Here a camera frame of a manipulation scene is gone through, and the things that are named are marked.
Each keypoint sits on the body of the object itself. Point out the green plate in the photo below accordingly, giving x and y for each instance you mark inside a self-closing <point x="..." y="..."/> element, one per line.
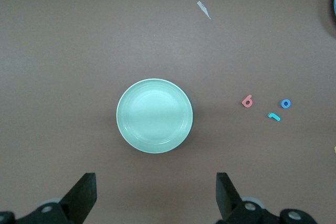
<point x="155" y="116"/>

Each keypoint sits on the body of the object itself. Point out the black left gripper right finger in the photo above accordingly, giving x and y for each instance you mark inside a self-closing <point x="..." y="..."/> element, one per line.
<point x="225" y="195"/>

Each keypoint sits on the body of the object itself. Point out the blue letter o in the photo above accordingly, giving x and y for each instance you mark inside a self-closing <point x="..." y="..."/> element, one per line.
<point x="283" y="104"/>

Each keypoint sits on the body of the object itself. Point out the white paper scrap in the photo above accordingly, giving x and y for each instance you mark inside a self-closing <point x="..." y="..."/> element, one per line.
<point x="204" y="9"/>

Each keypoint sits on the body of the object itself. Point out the teal letter l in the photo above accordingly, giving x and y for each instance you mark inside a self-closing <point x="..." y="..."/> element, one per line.
<point x="274" y="116"/>

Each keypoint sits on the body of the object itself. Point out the brown table cover sheet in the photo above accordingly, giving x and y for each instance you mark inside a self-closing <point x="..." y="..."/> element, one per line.
<point x="78" y="51"/>

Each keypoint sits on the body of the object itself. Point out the pink letter g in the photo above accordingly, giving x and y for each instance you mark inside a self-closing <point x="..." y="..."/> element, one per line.
<point x="246" y="102"/>

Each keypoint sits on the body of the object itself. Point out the blue plate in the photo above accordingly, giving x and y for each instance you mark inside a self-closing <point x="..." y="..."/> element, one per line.
<point x="335" y="3"/>

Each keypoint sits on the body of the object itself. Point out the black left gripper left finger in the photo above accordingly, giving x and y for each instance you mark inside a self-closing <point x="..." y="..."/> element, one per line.
<point x="84" y="192"/>

